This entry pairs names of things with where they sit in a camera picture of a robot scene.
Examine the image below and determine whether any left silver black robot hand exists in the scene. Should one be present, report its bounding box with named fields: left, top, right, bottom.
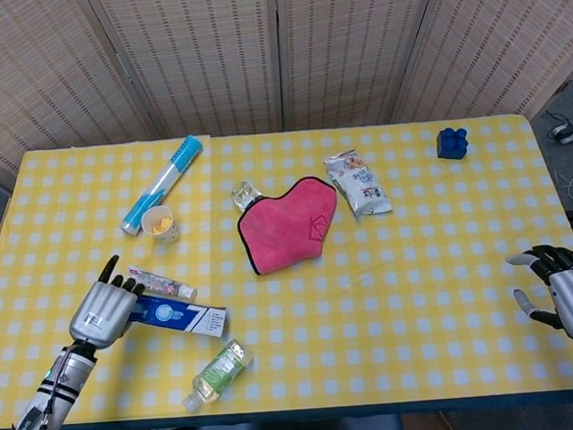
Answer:
left=64, top=252, right=151, bottom=351

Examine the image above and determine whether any white toothpaste tube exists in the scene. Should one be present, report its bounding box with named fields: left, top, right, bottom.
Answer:
left=126, top=260, right=199, bottom=305

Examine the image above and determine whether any blue and white toothpaste box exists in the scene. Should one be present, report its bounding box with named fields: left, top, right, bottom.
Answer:
left=127, top=287, right=231, bottom=345

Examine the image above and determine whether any paper cup with orange snacks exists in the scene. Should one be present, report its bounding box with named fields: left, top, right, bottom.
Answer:
left=139, top=204, right=181, bottom=244

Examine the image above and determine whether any green label plastic bottle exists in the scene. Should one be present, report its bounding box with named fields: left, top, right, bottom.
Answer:
left=178, top=338, right=259, bottom=414

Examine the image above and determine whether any blue and clear tube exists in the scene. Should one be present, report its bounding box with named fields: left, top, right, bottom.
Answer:
left=114, top=134, right=209, bottom=237

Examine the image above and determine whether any clear glass jar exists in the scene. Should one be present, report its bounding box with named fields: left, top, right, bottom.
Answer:
left=229, top=179, right=264, bottom=214

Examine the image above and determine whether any blue toy building block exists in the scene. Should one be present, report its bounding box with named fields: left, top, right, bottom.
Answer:
left=434, top=126, right=471, bottom=161

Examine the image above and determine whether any pink cloth with black trim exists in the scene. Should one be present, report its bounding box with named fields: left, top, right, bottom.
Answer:
left=233, top=173, right=343, bottom=277

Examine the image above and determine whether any yellow checkered tablecloth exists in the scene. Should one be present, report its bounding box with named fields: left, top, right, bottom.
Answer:
left=0, top=108, right=573, bottom=430

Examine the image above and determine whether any white snack bag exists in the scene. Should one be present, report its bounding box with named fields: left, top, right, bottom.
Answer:
left=323, top=146, right=393, bottom=220

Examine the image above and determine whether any bamboo folding screen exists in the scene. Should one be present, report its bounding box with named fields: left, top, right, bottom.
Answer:
left=0, top=0, right=573, bottom=192

